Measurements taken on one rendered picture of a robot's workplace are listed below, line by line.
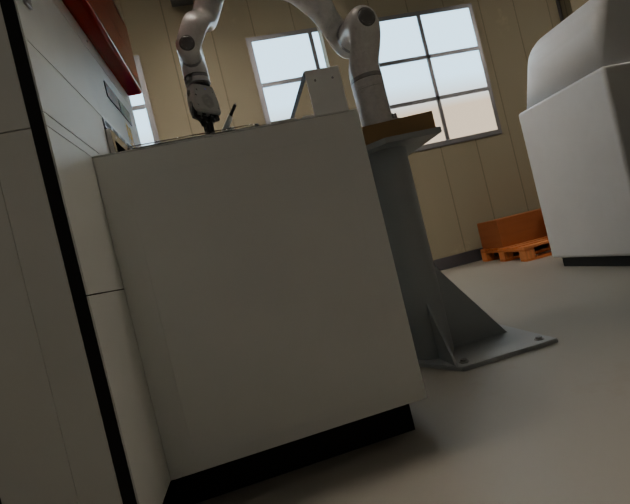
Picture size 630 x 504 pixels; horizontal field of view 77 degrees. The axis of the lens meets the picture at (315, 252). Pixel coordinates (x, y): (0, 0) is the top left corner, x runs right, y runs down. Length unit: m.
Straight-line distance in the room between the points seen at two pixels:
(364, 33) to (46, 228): 1.20
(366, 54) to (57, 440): 1.43
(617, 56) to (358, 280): 2.21
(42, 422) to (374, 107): 1.32
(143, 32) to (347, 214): 3.76
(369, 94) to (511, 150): 3.38
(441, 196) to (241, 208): 3.52
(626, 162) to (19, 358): 2.62
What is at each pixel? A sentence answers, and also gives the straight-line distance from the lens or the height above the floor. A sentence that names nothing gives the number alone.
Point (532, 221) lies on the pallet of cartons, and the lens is 4.20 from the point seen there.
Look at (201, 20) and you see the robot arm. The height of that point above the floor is 1.30.
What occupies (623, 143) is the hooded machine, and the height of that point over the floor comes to 0.66.
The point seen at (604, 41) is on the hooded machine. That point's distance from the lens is 2.86.
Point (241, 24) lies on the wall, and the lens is 4.49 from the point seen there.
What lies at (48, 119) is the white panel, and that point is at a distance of 0.87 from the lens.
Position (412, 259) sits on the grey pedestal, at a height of 0.39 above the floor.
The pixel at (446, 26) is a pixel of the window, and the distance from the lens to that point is 4.95.
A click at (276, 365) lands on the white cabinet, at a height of 0.26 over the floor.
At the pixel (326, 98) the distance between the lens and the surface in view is 1.11.
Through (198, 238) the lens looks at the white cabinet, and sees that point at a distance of 0.95.
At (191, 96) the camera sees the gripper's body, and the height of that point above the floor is 1.09.
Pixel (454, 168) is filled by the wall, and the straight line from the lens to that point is 4.46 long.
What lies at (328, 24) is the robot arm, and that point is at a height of 1.31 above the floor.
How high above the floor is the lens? 0.50
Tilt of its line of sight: level
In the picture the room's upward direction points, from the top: 14 degrees counter-clockwise
